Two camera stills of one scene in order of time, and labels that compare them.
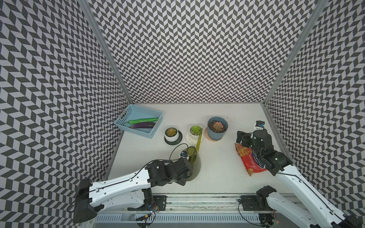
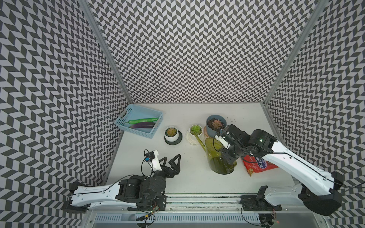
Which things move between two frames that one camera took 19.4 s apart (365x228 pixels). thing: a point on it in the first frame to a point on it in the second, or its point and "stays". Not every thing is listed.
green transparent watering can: (192, 154) to (217, 163)
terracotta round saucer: (206, 134) stays
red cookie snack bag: (252, 164) stays
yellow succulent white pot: (171, 134) stays
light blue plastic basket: (134, 112) stays
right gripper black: (246, 137) to (229, 158)
